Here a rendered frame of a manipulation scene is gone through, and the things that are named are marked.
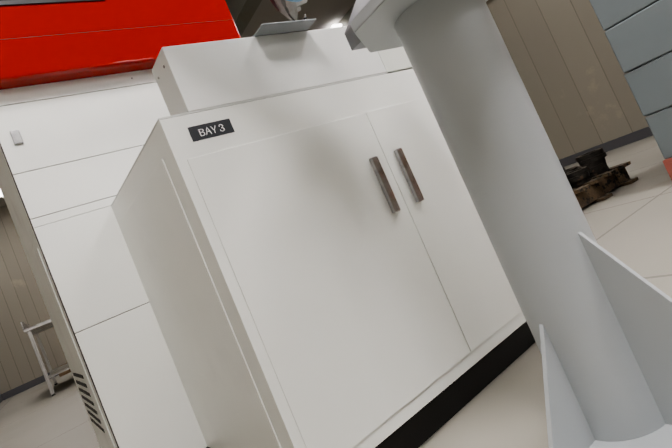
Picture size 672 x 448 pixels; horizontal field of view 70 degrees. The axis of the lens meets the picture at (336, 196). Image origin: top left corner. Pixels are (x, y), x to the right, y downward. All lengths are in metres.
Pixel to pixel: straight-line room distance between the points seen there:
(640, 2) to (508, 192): 2.28
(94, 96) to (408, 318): 1.13
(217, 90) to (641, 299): 0.83
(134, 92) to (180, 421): 1.00
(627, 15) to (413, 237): 2.15
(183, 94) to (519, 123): 0.62
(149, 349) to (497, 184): 1.06
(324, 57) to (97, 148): 0.75
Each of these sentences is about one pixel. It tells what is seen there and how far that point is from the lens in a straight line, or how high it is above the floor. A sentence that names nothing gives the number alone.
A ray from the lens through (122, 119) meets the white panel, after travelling 1.64.
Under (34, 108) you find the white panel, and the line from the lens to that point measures 1.63.
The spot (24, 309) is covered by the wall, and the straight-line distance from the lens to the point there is 11.26.
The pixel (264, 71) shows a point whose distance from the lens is 1.10.
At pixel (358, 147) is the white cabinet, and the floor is 0.65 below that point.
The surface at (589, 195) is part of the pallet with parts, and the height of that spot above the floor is 0.06.
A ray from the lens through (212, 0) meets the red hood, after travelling 1.91.
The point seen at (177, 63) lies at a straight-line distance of 1.03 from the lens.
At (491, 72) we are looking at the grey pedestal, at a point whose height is 0.64.
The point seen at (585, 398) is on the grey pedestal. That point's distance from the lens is 0.94.
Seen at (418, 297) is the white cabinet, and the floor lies 0.28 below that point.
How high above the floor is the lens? 0.51
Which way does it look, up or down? 3 degrees up
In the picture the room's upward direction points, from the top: 23 degrees counter-clockwise
